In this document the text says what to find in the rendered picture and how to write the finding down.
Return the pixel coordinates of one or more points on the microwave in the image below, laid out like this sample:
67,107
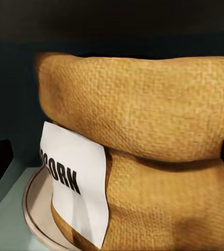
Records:
165,29

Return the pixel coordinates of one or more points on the popcorn bag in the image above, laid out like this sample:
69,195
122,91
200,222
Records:
133,147

